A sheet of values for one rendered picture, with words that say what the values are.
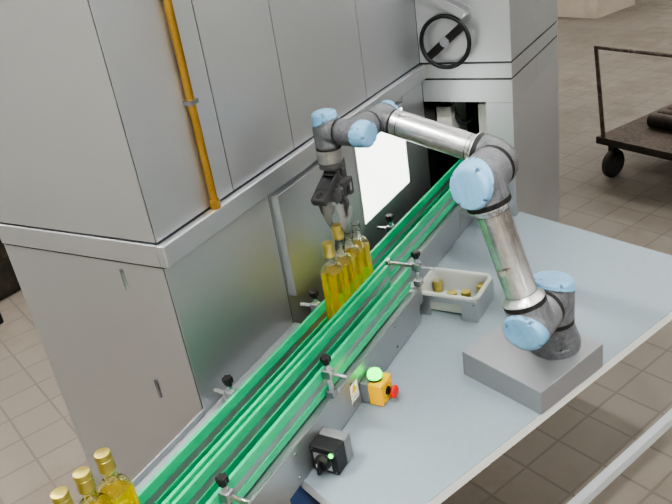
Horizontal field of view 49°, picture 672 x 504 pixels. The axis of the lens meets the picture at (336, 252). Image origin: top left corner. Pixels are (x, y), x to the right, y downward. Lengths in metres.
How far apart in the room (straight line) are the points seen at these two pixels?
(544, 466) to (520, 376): 0.98
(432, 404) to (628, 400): 1.39
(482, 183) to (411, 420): 0.71
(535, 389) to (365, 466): 0.50
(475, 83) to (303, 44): 0.94
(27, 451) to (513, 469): 2.15
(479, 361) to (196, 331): 0.81
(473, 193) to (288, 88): 0.70
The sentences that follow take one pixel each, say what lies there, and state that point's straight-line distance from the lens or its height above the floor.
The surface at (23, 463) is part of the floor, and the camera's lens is 3.72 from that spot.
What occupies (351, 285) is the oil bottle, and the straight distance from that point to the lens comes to 2.30.
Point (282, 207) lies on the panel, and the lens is 2.20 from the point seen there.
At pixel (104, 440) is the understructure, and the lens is 2.53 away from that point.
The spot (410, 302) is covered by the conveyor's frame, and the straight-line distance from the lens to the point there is 2.42.
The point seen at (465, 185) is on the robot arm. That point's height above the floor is 1.40.
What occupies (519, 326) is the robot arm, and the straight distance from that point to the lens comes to 1.99.
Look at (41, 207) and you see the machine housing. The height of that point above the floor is 1.46.
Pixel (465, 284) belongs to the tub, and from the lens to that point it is 2.64.
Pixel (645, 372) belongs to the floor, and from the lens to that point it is 3.57.
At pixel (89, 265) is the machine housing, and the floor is 1.30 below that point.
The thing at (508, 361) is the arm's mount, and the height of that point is 0.83.
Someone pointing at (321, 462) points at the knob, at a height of 0.81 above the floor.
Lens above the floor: 2.12
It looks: 27 degrees down
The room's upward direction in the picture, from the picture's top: 9 degrees counter-clockwise
